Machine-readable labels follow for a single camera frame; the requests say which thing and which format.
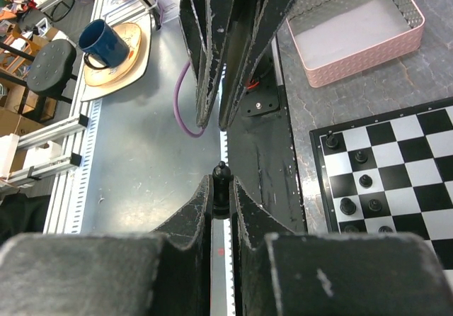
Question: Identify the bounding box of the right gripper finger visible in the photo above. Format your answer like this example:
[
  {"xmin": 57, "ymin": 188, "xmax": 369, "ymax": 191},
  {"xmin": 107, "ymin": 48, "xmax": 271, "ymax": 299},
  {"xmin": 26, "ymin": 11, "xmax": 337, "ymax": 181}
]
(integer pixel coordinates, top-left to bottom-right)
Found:
[
  {"xmin": 230, "ymin": 179, "xmax": 452, "ymax": 315},
  {"xmin": 1, "ymin": 175, "xmax": 212, "ymax": 315}
]

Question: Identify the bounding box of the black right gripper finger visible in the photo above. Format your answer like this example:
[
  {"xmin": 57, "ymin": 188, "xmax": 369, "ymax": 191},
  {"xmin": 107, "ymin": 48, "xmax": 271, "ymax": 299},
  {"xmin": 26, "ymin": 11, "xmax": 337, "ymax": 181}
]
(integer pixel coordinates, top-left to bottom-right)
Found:
[
  {"xmin": 179, "ymin": 0, "xmax": 234, "ymax": 128},
  {"xmin": 219, "ymin": 0, "xmax": 296, "ymax": 130}
]

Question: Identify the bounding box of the black piece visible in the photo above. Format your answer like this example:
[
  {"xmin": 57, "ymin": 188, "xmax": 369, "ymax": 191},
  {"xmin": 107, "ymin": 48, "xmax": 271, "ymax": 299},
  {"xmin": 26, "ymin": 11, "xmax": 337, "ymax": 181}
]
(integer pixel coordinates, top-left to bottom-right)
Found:
[
  {"xmin": 340, "ymin": 198, "xmax": 357, "ymax": 215},
  {"xmin": 343, "ymin": 225, "xmax": 359, "ymax": 233}
]

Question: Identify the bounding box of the black pawn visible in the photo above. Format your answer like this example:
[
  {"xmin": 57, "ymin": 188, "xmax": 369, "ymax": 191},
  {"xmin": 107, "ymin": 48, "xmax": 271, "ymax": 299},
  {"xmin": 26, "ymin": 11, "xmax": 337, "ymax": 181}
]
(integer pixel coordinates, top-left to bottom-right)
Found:
[
  {"xmin": 355, "ymin": 150, "xmax": 368, "ymax": 164},
  {"xmin": 368, "ymin": 199, "xmax": 382, "ymax": 213},
  {"xmin": 359, "ymin": 174, "xmax": 373, "ymax": 188},
  {"xmin": 212, "ymin": 161, "xmax": 233, "ymax": 219}
]

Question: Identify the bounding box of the black pawn edge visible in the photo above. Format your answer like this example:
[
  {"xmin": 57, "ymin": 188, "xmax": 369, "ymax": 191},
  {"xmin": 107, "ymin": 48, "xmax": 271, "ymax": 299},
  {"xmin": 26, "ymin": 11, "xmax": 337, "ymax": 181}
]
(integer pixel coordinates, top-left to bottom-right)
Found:
[{"xmin": 378, "ymin": 225, "xmax": 393, "ymax": 232}]

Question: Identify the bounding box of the black rook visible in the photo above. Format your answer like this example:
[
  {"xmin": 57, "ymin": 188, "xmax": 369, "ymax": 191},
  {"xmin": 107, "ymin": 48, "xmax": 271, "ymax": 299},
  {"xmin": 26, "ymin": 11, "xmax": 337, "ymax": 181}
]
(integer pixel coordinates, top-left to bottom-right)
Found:
[{"xmin": 326, "ymin": 131, "xmax": 339, "ymax": 149}]

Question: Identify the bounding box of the black white chess board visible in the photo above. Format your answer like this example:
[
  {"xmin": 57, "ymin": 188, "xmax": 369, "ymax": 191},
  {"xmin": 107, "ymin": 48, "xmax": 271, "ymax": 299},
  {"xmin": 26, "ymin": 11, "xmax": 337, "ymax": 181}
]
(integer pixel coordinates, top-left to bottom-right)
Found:
[{"xmin": 309, "ymin": 98, "xmax": 452, "ymax": 274}]

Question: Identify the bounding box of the beige plate outside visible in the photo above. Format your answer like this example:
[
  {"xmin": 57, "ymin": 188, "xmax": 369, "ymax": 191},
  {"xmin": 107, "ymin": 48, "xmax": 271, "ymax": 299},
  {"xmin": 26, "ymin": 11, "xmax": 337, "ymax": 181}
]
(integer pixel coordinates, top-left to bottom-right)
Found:
[{"xmin": 78, "ymin": 19, "xmax": 151, "ymax": 102}]

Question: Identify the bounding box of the pink metal tray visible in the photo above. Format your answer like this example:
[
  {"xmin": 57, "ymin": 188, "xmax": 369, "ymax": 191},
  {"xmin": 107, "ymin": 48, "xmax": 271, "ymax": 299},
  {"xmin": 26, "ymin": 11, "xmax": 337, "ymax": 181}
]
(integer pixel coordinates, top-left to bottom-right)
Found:
[{"xmin": 287, "ymin": 0, "xmax": 425, "ymax": 88}]

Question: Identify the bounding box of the navy blue mug outside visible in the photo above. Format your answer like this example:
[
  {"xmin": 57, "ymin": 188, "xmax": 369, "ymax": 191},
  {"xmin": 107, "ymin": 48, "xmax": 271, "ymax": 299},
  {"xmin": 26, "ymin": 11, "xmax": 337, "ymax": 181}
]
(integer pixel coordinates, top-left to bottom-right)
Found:
[{"xmin": 78, "ymin": 19, "xmax": 130, "ymax": 70}]

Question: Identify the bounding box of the black round stool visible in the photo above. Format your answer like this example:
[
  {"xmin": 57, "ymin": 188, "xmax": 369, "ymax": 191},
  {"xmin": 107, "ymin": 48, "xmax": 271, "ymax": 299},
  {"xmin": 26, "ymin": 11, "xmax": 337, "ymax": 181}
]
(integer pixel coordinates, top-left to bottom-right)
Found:
[{"xmin": 1, "ymin": 39, "xmax": 77, "ymax": 123}]

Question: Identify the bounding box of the white cable duct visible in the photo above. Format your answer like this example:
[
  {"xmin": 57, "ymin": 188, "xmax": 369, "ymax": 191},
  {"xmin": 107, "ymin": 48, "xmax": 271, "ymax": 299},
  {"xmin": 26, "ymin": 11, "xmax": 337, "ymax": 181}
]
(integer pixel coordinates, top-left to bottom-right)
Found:
[{"xmin": 210, "ymin": 64, "xmax": 236, "ymax": 316}]

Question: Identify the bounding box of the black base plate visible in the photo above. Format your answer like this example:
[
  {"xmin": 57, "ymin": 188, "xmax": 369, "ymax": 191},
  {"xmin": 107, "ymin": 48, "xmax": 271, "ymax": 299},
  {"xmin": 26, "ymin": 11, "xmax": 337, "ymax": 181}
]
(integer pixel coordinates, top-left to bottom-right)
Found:
[{"xmin": 226, "ymin": 40, "xmax": 307, "ymax": 232}]

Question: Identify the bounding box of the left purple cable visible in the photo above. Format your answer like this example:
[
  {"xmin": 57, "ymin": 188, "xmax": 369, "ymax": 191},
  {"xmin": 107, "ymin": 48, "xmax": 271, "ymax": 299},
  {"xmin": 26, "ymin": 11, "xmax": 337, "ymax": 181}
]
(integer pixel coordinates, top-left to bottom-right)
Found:
[{"xmin": 172, "ymin": 60, "xmax": 206, "ymax": 139}]

